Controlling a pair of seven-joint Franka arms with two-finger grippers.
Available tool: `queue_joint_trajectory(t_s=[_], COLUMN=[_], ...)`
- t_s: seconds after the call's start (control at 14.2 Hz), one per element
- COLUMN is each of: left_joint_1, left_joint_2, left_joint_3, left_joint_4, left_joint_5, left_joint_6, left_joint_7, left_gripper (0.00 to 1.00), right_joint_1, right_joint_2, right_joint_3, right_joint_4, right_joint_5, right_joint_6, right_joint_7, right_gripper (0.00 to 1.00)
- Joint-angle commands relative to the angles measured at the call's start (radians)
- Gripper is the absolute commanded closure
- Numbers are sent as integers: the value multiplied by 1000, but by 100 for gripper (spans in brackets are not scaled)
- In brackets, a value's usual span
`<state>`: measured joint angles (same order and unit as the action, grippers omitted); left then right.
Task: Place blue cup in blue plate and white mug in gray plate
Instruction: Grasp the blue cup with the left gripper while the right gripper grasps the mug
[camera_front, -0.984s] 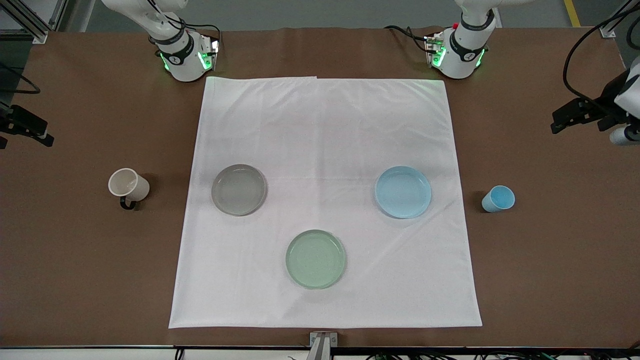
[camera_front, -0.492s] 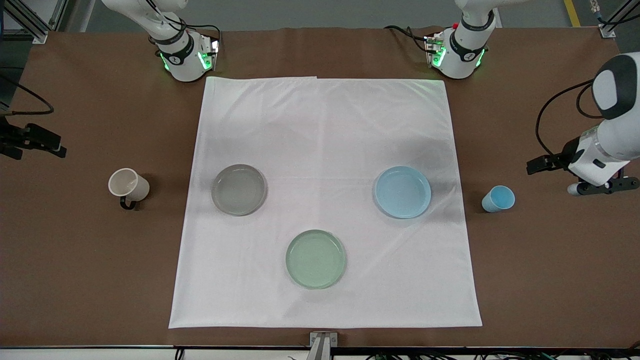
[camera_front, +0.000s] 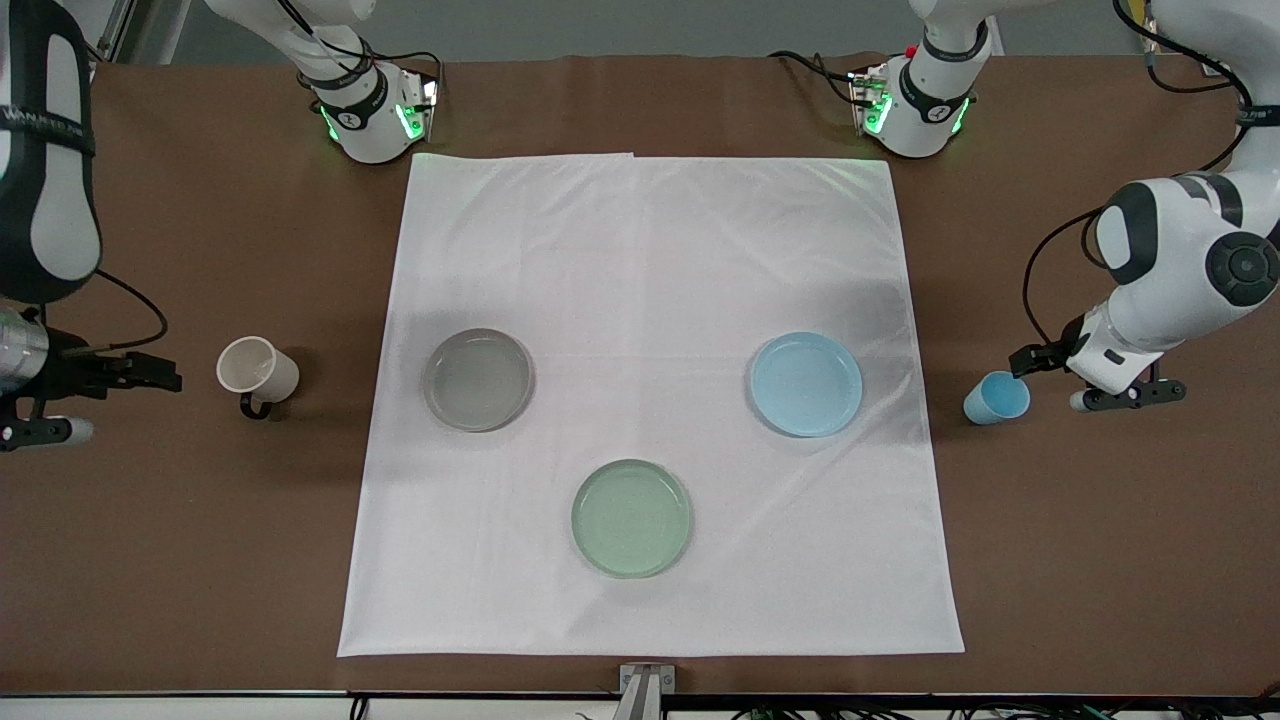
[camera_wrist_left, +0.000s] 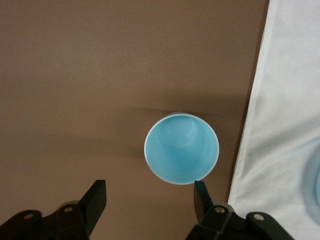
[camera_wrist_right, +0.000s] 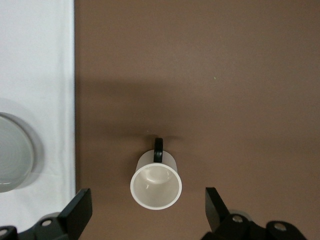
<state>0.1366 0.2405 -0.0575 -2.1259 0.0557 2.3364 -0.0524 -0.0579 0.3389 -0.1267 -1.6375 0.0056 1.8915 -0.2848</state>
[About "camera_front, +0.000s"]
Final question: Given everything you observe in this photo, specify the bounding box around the blue cup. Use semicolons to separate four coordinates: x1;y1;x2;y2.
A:
963;371;1032;426

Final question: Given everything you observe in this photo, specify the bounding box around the white mug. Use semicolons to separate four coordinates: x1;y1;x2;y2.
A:
216;336;301;421

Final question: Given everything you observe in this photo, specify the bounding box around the blue plate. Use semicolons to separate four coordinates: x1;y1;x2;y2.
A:
749;331;864;439

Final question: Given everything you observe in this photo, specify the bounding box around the gray plate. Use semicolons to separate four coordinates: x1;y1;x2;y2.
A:
421;328;536;433

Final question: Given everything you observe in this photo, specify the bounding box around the green plate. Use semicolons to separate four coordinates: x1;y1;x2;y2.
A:
571;459;694;580

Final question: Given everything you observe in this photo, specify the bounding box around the white cloth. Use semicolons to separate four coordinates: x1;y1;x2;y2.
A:
337;152;966;659

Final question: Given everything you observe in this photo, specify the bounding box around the black left base cable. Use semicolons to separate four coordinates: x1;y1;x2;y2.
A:
768;49;863;107

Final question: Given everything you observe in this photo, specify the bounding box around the black base cable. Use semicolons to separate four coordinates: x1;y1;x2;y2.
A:
360;48;443;85
768;49;863;107

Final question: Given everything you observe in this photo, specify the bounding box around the black right base cable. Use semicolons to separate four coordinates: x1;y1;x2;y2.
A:
360;48;443;85

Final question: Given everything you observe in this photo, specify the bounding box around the grey metal bracket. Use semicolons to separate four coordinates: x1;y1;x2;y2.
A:
618;663;677;720

